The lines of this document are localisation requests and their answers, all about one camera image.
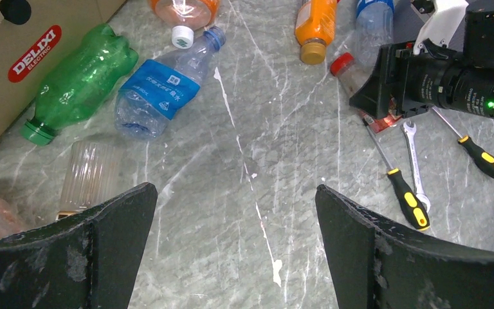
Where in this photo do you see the yellow black screwdriver left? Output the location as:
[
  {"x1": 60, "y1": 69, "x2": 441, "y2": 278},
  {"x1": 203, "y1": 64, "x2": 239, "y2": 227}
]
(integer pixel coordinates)
[{"x1": 361, "y1": 118, "x2": 430, "y2": 231}]

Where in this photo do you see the tan plastic toolbox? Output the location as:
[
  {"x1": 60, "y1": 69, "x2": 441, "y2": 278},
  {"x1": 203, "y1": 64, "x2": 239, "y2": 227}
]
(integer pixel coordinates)
[{"x1": 0, "y1": 0, "x2": 124, "y2": 136}]

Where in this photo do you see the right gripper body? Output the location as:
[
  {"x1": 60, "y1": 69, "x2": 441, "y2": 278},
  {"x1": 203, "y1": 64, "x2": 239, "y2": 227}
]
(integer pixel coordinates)
[{"x1": 396, "y1": 45, "x2": 494, "y2": 119}]

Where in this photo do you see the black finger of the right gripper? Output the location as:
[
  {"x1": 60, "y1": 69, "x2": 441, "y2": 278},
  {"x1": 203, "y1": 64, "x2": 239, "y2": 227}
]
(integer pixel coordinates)
[{"x1": 349, "y1": 43, "x2": 401, "y2": 120}]

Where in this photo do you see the yellow black screwdriver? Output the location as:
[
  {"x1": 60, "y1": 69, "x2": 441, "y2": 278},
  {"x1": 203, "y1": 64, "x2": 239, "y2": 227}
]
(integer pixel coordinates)
[
  {"x1": 432, "y1": 107, "x2": 494, "y2": 179},
  {"x1": 361, "y1": 118, "x2": 430, "y2": 231}
]

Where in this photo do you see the green plastic bottle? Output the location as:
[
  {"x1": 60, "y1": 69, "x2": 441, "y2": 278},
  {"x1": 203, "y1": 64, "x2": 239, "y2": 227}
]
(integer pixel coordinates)
[{"x1": 20, "y1": 23, "x2": 139, "y2": 145}]

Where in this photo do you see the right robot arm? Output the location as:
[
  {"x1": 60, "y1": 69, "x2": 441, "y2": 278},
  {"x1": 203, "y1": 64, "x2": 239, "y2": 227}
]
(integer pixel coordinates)
[{"x1": 349, "y1": 1, "x2": 494, "y2": 120}]

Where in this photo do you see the brown bottle green cap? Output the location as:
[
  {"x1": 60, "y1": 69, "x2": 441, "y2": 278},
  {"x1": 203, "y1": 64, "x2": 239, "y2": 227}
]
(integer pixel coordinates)
[{"x1": 56, "y1": 140, "x2": 124, "y2": 220}]

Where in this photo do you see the silver open-end wrench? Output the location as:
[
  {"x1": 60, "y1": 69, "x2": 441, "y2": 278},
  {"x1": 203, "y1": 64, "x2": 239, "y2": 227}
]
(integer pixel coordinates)
[{"x1": 401, "y1": 120, "x2": 431, "y2": 212}]

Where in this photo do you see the orange juice bottle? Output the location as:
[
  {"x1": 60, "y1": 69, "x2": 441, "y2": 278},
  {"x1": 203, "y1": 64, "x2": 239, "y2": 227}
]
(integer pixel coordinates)
[{"x1": 295, "y1": 0, "x2": 339, "y2": 65}]

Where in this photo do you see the red label sauce bottle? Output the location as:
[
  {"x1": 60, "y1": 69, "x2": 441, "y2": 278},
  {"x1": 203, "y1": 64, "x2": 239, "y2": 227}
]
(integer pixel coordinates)
[{"x1": 330, "y1": 52, "x2": 402, "y2": 133}]

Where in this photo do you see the clear bottle blue label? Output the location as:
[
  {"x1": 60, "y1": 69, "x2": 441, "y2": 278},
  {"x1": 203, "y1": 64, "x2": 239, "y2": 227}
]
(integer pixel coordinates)
[{"x1": 114, "y1": 26, "x2": 226, "y2": 140}]

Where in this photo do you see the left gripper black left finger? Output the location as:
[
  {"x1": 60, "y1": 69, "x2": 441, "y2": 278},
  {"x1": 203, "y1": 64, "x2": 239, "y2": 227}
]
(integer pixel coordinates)
[{"x1": 0, "y1": 183, "x2": 158, "y2": 308}]

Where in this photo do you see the blue label water bottle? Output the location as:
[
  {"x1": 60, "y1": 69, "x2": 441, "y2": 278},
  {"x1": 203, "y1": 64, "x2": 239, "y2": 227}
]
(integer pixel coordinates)
[{"x1": 354, "y1": 0, "x2": 394, "y2": 68}]

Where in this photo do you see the yellow black screwdriver right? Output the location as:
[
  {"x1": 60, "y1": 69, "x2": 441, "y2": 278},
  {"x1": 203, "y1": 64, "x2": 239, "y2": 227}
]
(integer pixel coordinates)
[{"x1": 432, "y1": 107, "x2": 494, "y2": 179}]

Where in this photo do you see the large orange label bottle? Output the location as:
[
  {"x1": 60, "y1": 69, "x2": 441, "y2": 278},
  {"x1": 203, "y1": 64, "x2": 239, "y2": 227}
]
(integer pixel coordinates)
[{"x1": 147, "y1": 0, "x2": 220, "y2": 49}]

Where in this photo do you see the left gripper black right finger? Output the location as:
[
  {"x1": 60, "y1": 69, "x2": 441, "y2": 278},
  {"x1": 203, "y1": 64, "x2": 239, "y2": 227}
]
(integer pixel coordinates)
[{"x1": 315, "y1": 185, "x2": 494, "y2": 308}]

